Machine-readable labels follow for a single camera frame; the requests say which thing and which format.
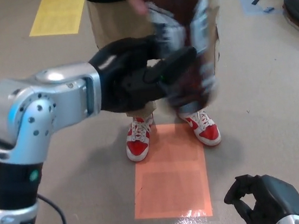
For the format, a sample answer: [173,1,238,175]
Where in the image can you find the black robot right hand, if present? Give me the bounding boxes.
[220,168,299,224]

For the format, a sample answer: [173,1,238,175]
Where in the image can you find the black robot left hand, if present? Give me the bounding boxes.
[86,29,204,117]

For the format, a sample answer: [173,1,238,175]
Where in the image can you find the brown protein shake bottle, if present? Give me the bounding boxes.
[144,0,228,116]

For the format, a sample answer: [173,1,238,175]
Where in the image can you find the khaki cargo trousers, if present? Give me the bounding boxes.
[86,0,233,121]

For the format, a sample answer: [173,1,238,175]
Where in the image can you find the red white sneaker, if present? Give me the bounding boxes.
[122,113,159,164]
[178,106,222,150]

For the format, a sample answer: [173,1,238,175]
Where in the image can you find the yellow paper sheet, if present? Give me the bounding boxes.
[24,0,90,40]

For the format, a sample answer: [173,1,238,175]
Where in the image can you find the orange paper sheet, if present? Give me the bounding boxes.
[123,119,214,224]

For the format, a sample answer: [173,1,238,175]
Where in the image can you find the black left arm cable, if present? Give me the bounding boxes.
[36,190,68,224]

